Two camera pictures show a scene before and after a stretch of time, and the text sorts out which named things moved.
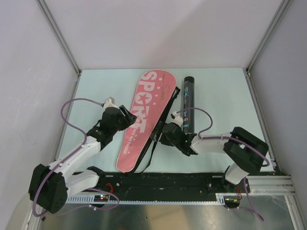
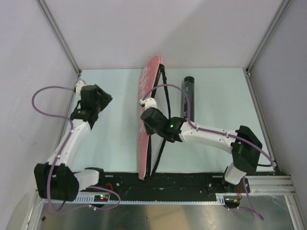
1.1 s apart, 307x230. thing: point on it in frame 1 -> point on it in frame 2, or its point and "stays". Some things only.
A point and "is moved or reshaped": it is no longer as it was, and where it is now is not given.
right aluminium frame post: (280, 10) stays
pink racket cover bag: (156, 93) is moved or reshaped
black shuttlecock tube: (189, 103) stays
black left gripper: (129, 119) -> (105, 98)
